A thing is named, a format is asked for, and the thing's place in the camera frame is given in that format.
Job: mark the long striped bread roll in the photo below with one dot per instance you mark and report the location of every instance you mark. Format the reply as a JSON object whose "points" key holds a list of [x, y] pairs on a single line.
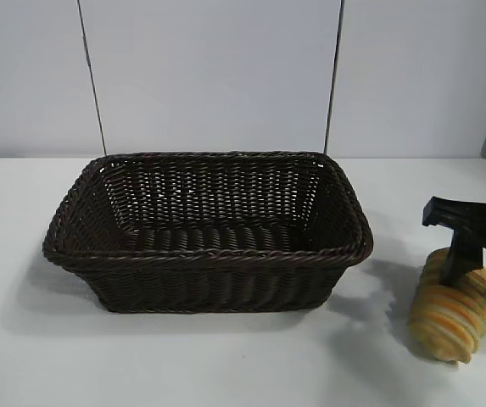
{"points": [[446, 322]]}

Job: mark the dark brown wicker basket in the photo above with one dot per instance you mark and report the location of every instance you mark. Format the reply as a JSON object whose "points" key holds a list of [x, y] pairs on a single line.
{"points": [[208, 280]]}

